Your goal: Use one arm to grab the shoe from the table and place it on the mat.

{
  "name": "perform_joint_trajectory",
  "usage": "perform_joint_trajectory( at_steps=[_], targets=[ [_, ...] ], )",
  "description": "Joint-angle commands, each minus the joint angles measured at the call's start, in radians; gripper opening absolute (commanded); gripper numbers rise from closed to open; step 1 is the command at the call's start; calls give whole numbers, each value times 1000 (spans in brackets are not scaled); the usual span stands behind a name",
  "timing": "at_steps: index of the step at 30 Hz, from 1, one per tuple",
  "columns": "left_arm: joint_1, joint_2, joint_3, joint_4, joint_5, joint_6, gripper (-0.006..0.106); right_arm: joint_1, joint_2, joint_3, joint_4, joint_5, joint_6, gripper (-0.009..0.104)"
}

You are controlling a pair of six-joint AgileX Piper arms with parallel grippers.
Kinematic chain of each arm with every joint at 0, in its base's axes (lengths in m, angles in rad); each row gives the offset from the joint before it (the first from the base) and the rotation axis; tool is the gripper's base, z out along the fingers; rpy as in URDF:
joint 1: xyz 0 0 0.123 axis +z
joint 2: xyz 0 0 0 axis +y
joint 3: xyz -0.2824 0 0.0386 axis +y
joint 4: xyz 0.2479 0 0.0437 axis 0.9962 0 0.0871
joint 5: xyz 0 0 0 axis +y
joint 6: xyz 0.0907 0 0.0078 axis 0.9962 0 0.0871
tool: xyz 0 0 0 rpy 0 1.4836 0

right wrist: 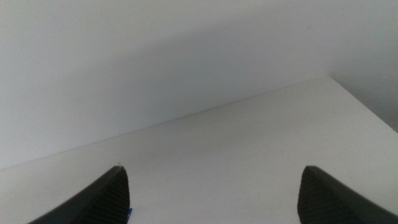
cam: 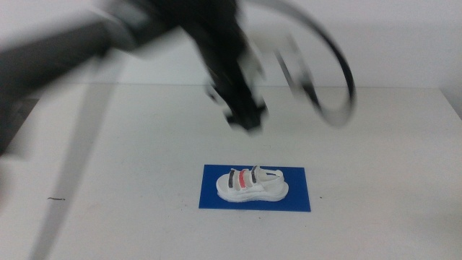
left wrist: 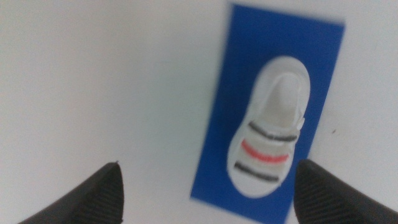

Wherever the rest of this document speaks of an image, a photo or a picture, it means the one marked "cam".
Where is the blue rectangular mat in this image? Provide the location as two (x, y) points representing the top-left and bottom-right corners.
(198, 164), (312, 213)

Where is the black looping cable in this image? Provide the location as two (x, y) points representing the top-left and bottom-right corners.
(241, 0), (358, 128)

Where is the white sandal with striped straps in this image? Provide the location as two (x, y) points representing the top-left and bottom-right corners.
(215, 165), (290, 203)

